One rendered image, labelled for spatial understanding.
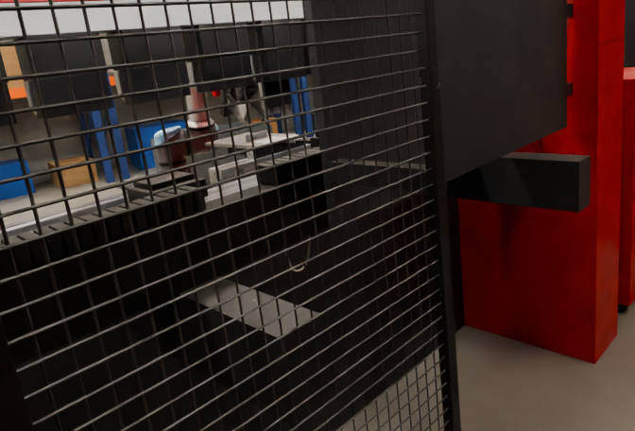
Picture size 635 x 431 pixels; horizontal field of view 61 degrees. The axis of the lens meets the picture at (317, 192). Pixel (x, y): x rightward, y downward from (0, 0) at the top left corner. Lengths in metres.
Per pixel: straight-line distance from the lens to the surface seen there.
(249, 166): 1.50
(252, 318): 0.81
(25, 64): 1.28
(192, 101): 2.27
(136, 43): 1.33
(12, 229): 1.25
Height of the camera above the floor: 1.24
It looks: 15 degrees down
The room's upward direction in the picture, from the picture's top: 7 degrees counter-clockwise
